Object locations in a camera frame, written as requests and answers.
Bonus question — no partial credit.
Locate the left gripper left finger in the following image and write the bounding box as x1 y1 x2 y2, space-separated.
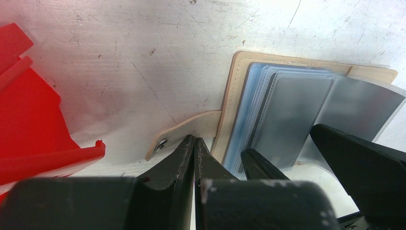
126 135 195 230

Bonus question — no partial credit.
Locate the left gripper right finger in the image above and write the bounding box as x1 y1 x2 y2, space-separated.
194 138 241 230

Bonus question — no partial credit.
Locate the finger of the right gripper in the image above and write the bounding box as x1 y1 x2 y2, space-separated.
310 124 406 219
240 149 290 180

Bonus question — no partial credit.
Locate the beige card holder wallet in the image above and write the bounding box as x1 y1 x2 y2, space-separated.
145 51 406 177

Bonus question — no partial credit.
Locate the grey credit card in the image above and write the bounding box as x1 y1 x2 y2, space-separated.
250 72 334 169

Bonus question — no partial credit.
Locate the red plastic bin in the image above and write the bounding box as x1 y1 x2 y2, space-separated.
0 23 106 200

